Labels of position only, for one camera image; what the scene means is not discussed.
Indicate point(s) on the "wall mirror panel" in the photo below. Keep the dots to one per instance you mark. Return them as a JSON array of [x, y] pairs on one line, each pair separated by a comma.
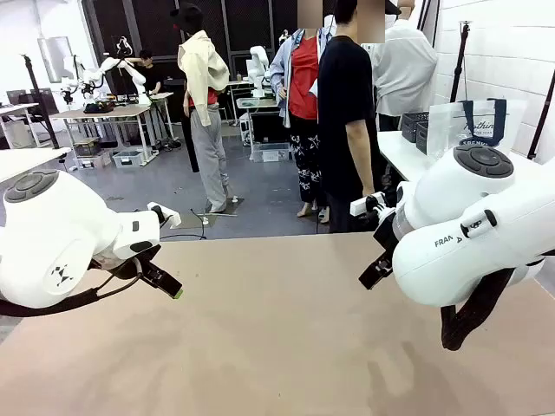
[[54, 58]]

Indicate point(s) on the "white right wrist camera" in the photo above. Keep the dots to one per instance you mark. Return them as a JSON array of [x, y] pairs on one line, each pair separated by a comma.
[[360, 206]]

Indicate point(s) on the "wood top workbench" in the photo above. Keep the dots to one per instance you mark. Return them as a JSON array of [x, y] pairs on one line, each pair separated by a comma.
[[104, 112]]

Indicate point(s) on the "mannequin blue shirt red top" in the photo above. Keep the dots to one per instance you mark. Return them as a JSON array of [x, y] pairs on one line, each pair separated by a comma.
[[303, 82]]

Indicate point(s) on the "person's right hand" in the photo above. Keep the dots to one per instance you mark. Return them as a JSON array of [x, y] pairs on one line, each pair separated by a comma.
[[369, 193]]

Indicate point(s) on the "metal floor plate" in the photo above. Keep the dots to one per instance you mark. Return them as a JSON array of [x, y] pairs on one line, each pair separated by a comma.
[[191, 221]]

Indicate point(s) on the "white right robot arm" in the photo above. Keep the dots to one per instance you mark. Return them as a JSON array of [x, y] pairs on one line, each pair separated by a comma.
[[455, 260]]

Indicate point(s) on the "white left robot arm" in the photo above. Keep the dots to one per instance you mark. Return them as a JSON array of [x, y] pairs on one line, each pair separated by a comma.
[[52, 225]]

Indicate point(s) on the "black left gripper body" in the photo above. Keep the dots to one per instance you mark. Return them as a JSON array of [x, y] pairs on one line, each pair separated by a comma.
[[145, 260]]

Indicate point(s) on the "clear plastic storage box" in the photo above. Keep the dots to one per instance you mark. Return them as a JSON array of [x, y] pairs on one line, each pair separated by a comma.
[[271, 152]]

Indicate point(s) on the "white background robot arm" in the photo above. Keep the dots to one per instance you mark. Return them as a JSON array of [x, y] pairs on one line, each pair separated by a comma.
[[73, 69], [130, 71], [259, 65]]

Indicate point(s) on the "white table with baskets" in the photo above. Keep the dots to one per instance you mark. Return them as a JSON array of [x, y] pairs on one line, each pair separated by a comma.
[[399, 151]]

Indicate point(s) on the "green top desk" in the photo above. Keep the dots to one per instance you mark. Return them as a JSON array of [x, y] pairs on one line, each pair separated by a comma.
[[256, 103]]

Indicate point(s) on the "person's right forearm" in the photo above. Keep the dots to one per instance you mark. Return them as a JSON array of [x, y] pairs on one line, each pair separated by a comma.
[[357, 160]]

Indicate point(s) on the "black tripod stand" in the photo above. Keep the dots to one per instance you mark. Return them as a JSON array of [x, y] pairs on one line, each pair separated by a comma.
[[41, 104], [460, 65], [542, 121]]

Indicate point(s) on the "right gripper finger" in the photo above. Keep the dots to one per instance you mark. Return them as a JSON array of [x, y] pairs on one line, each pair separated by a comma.
[[387, 265], [372, 274]]

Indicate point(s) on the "person in black t-shirt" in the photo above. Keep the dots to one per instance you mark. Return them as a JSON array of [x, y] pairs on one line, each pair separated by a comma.
[[342, 86]]

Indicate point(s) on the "seated person black shirt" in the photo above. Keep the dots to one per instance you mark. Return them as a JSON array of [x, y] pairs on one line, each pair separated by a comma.
[[152, 77]]

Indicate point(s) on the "black office chairs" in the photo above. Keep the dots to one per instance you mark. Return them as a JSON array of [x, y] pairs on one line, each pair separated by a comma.
[[30, 99]]

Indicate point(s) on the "mannequin cream jacket grey pants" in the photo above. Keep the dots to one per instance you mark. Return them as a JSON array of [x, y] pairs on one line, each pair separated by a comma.
[[204, 78]]

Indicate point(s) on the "person in white shirt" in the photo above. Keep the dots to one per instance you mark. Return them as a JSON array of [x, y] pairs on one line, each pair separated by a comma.
[[407, 69]]

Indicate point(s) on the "grey storage bin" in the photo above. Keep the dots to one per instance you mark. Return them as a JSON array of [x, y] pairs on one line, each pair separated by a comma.
[[128, 159]]

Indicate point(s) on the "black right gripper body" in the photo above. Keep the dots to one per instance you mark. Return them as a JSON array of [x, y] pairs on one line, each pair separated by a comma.
[[387, 234]]

